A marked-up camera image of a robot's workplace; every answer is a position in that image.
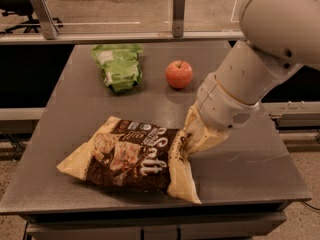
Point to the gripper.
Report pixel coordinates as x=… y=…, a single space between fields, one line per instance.
x=220 y=109

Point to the brown and cream chip bag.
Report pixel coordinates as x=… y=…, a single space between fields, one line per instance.
x=132 y=155

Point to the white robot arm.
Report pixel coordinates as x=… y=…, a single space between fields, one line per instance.
x=281 y=36

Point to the green chip bag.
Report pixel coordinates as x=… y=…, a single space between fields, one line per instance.
x=119 y=65

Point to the red apple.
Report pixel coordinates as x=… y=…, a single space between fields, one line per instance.
x=179 y=74

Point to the black office chair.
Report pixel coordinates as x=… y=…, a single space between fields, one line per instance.
x=20 y=8

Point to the middle metal rail bracket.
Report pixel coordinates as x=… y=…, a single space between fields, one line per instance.
x=178 y=18

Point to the metal rail bracket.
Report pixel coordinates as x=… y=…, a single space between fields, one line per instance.
x=48 y=28
x=178 y=18

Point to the left metal rail bracket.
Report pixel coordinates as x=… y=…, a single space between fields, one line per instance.
x=48 y=28

